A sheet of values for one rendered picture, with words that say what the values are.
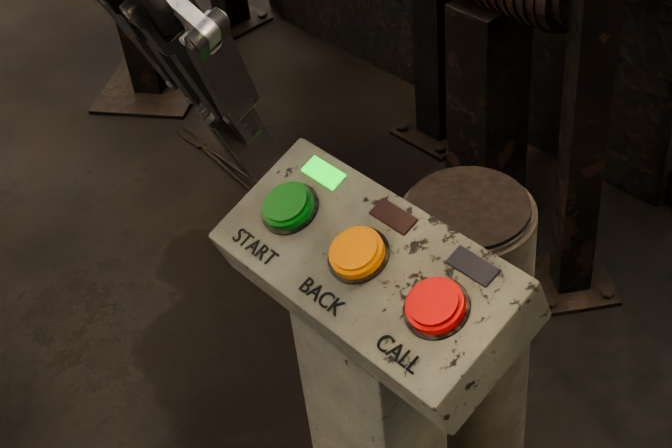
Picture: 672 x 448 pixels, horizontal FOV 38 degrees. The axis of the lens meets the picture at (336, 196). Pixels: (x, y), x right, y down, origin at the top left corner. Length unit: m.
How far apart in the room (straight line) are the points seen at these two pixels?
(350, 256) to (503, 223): 0.19
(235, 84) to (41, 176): 1.30
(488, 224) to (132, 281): 0.87
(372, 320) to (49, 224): 1.15
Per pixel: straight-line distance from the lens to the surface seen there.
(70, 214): 1.76
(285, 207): 0.72
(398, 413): 0.74
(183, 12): 0.54
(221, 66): 0.56
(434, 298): 0.64
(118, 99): 2.00
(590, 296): 1.49
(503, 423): 0.99
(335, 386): 0.76
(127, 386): 1.45
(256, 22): 2.17
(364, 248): 0.68
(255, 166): 0.68
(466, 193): 0.86
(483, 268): 0.65
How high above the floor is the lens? 1.08
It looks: 40 degrees down
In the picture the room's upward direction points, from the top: 7 degrees counter-clockwise
